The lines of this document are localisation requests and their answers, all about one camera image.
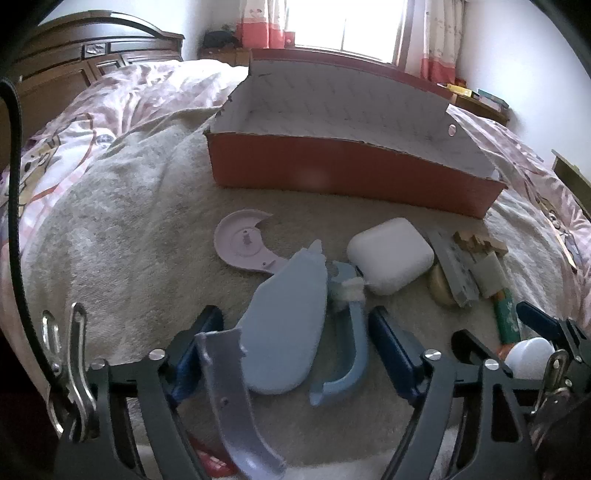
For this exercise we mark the pink printed quilt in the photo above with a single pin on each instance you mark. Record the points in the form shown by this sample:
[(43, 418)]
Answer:
[(138, 92)]

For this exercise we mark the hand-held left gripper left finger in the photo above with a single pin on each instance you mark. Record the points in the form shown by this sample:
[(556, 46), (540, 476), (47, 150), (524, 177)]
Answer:
[(184, 364)]

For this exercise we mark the olive wooden rack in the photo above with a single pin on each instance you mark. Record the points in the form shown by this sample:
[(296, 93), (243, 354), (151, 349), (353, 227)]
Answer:
[(575, 184)]

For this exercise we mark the teal books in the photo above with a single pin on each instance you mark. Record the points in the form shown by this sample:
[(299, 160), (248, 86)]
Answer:
[(491, 98)]

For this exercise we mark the bright window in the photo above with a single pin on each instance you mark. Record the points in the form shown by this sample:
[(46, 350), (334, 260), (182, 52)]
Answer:
[(346, 23)]

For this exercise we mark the wooden puzzle block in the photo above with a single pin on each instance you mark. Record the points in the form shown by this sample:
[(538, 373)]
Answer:
[(475, 242)]

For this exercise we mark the pink and white curtain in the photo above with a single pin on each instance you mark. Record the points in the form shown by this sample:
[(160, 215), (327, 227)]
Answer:
[(438, 41), (258, 27)]

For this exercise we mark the beige oval piece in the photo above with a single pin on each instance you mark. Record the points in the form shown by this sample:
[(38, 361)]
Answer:
[(438, 286)]

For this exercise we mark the green tube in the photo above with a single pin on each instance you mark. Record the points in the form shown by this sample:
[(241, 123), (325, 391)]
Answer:
[(505, 318)]

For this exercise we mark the white earbud case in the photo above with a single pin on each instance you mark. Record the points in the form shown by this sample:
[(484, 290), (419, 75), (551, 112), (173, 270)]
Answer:
[(392, 254)]

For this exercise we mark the light blue plastic shell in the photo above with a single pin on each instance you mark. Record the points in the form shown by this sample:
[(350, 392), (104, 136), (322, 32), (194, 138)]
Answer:
[(281, 323)]

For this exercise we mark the dark wooden headboard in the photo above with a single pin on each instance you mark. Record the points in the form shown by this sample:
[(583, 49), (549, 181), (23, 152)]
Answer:
[(60, 69)]

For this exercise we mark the white plastic cylinder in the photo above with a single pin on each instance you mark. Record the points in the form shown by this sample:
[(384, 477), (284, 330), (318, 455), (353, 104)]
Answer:
[(489, 274)]

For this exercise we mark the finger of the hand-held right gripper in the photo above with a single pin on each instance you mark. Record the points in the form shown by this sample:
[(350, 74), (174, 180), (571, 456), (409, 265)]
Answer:
[(540, 321), (471, 346)]

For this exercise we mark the lavender curved plastic piece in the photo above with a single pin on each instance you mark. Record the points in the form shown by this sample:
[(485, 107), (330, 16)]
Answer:
[(226, 392)]

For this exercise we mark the black bag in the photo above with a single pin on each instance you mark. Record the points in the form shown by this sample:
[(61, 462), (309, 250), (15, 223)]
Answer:
[(219, 39)]

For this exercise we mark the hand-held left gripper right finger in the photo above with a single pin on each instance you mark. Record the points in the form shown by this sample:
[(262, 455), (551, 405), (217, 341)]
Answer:
[(392, 350)]

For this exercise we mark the white bottle with orange label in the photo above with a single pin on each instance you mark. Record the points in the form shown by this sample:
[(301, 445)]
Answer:
[(531, 357)]

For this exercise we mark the yellow box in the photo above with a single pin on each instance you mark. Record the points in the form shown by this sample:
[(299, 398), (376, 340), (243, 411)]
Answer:
[(455, 88)]

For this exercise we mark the red cardboard box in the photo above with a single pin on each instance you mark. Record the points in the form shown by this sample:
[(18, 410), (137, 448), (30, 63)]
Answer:
[(323, 170)]

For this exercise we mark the red plastic piece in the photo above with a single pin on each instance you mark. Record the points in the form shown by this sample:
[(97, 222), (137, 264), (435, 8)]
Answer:
[(217, 464)]

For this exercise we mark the broken pink plastic disc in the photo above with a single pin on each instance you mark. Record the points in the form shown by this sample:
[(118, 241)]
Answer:
[(235, 240)]

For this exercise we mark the beige towel blanket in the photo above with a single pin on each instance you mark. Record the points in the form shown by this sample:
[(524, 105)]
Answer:
[(138, 230)]

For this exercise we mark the grey metal plate with holes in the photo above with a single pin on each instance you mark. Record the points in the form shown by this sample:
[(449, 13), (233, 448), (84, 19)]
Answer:
[(457, 272)]

